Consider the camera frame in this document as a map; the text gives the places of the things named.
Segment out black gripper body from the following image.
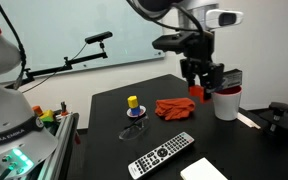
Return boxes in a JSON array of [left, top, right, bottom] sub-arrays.
[[179, 31, 225, 86]]

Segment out blue block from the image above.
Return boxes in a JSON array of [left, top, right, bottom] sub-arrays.
[[130, 105, 142, 117]]

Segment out white plate red pattern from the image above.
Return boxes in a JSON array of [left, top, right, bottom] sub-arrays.
[[126, 105, 147, 119]]

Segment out white mug red inside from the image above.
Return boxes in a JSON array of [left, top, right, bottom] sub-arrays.
[[211, 85, 243, 122]]

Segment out black box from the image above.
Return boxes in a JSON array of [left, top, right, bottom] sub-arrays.
[[221, 68, 244, 91]]

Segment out orange cloth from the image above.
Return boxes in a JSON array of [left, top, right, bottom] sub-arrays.
[[154, 97, 197, 121]]

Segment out white flat stick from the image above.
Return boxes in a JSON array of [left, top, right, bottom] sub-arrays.
[[236, 112, 262, 130]]

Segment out clear safety glasses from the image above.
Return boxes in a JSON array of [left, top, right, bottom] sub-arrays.
[[118, 114, 151, 141]]

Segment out silver remote control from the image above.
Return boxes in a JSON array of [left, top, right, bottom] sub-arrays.
[[127, 131, 196, 180]]

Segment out white square pad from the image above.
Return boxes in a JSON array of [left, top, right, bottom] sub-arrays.
[[179, 157, 228, 180]]

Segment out red tag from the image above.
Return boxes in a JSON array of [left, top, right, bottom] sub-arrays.
[[73, 131, 82, 146]]

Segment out glass whiteboard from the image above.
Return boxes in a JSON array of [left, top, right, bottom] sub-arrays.
[[0, 0, 167, 84]]

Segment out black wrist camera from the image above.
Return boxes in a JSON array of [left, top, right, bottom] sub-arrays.
[[151, 31, 198, 54]]

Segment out black clamp mount knob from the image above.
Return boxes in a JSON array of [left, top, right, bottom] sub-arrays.
[[258, 101, 288, 136]]

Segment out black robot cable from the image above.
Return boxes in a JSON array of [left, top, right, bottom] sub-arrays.
[[0, 0, 28, 92], [125, 0, 207, 34]]

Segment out black stereo camera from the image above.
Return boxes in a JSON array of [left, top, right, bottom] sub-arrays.
[[84, 30, 114, 45]]

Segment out thin black camera cable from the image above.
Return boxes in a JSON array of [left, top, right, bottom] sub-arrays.
[[22, 43, 89, 94]]

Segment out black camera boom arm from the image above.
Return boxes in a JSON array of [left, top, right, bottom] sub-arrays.
[[3, 41, 109, 90]]

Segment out black orange clamp handle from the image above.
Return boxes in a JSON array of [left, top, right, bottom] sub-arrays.
[[59, 101, 70, 117]]

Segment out aluminium frame rail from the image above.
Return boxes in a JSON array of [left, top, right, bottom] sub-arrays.
[[33, 111, 82, 180]]

